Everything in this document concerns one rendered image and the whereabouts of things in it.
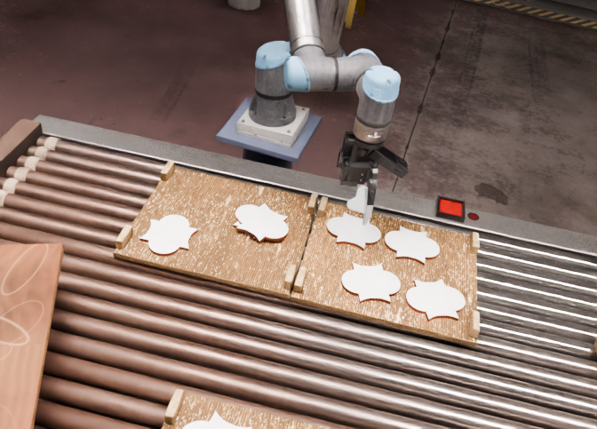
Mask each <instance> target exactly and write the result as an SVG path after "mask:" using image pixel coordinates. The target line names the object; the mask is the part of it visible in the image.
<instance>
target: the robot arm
mask: <svg viewBox="0 0 597 429"><path fill-rule="evenodd" d="M284 3H285V11H286V18H287V24H288V31H289V39H290V41H289V42H287V43H286V42H285V41H273V42H270V43H267V44H264V45H262V46H261V47H259V49H258V51H257V57H256V61H255V67H256V75H255V93H254V95H253V98H252V100H251V103H250V106H249V117H250V119H251V120H252V121H253V122H254V123H257V124H259V125H262V126H266V127H283V126H286V125H289V124H291V123H293V122H294V121H295V119H296V113H297V110H296V107H295V103H294V99H293V97H292V92H293V91H299V92H309V91H356V93H357V95H358V97H359V104H358V108H357V113H356V117H355V121H354V128H353V131H345V136H344V140H343V145H342V148H340V149H339V153H338V160H337V165H336V167H339V168H340V169H341V171H340V172H339V174H340V177H339V178H340V185H343V186H349V187H357V184H360V185H364V183H367V186H359V187H358V189H357V195H356V197H354V198H352V199H350V200H348V201H347V204H346V206H347V208H348V209H349V210H352V211H358V212H360V213H363V221H362V224H363V225H364V226H365V225H366V224H367V222H368V221H369V219H370V215H371V213H372V209H373V205H374V201H375V195H376V189H377V178H378V165H379V164H380V165H381V166H383V167H384V168H386V169H387V170H389V171H391V172H392V173H393V174H394V175H396V176H398V177H399V178H401V179H402V178H403V177H404V176H405V175H406V174H407V173H408V172H409V169H408V164H407V163H406V161H404V160H403V159H402V158H401V157H399V156H398V155H396V154H394V153H393V152H391V151H390V150H388V149H387V148H385V147H383V146H384V142H385V139H386V135H387V132H388V128H389V125H390V122H391V118H392V114H393V112H394V105H395V102H396V99H397V97H398V94H399V86H400V81H401V78H400V75H399V74H398V73H397V72H396V71H394V70H393V69H392V68H389V67H385V66H382V63H381V61H380V60H379V59H378V57H377V56H376V55H375V54H374V53H373V52H372V51H370V50H367V49H359V50H357V51H355V52H352V53H351V54H350V55H349V56H348V57H346V54H345V52H344V51H343V50H342V47H341V45H340V44H339V42H340V37H341V34H342V30H343V26H344V22H345V18H346V11H347V7H348V3H349V0H284ZM340 156H341V159H342V163H339V157H340Z"/></svg>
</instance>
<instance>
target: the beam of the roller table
mask: <svg viewBox="0 0 597 429"><path fill-rule="evenodd" d="M33 121H35V122H39V123H41V125H42V130H43V135H44V137H48V138H49V137H54V138H58V139H61V140H64V141H67V142H72V143H76V144H80V145H84V146H88V147H96V148H99V149H104V150H107V151H112V152H116V153H120V154H124V155H131V156H136V157H139V158H144V159H148V160H152V161H156V162H160V163H167V162H168V161H172V162H174V165H176V166H179V167H184V168H188V169H192V170H196V171H203V172H208V173H211V174H216V175H220V176H223V177H228V178H231V179H239V180H243V181H247V182H251V183H255V184H260V185H263V186H268V187H275V188H279V189H283V190H287V191H291V192H295V193H300V194H303V195H311V194H318V197H319V198H322V197H323V196H324V197H328V200H332V201H335V202H340V203H347V201H348V200H350V199H352V198H354V197H356V195H357V189H358V187H359V186H362V185H359V184H357V187H349V186H343V185H340V180H338V179H331V178H326V177H323V176H318V175H314V174H310V173H305V172H302V171H294V170H290V169H286V168H282V167H277V166H273V165H269V164H265V163H258V162H253V161H250V160H245V159H241V158H237V157H233V156H229V155H222V154H217V153H213V152H209V151H204V150H201V149H196V148H192V147H185V146H181V145H177V144H172V143H168V142H164V141H160V140H156V139H149V138H144V137H141V136H136V135H131V134H128V133H123V132H120V131H112V130H108V129H104V128H100V127H95V126H91V125H87V124H83V123H76V122H71V121H68V120H63V119H59V118H55V117H50V116H47V115H39V116H37V117H36V118H35V119H34V120H33ZM373 210H375V211H383V212H387V213H391V214H395V215H399V216H404V217H407V218H414V219H419V220H423V221H427V222H431V223H435V224H439V225H444V226H451V227H455V228H459V229H463V230H467V231H471V232H476V233H479V234H486V235H491V236H495V237H499V238H503V239H507V240H511V241H516V242H523V243H527V244H531V245H535V246H539V247H543V248H547V249H551V250H558V251H563V252H567V253H571V254H575V255H579V256H583V257H588V258H595V259H597V236H593V235H589V234H581V233H578V232H573V231H569V230H565V229H560V228H557V227H552V226H545V225H541V224H537V223H533V222H528V221H524V220H520V219H516V218H508V217H505V216H500V215H497V214H492V213H488V212H484V211H477V210H472V209H468V208H466V219H465V221H464V223H461V222H457V221H453V220H449V219H445V218H437V217H436V216H435V213H436V201H432V200H427V199H424V198H419V197H415V196H411V195H404V194H399V193H396V192H391V191H387V190H383V189H378V188H377V189H376V195H375V201H374V205H373ZM470 212H472V213H475V214H477V215H478V216H479V219H478V220H471V219H470V218H469V217H467V214H468V213H470Z"/></svg>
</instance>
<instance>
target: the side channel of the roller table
mask: <svg viewBox="0 0 597 429"><path fill-rule="evenodd" d="M41 136H43V130H42V125H41V123H39V122H35V121H30V120H26V119H20V120H19V121H18V122H17V123H16V124H14V125H13V127H12V128H11V129H10V130H8V132H6V133H5V134H4V135H3V136H2V137H1V138H0V177H3V178H6V177H5V175H6V172H7V170H8V168H9V167H11V166H14V167H17V161H18V159H19V157H20V156H22V155H24V156H27V151H28V149H29V147H31V146H35V147H36V142H37V140H38V139H39V137H41Z"/></svg>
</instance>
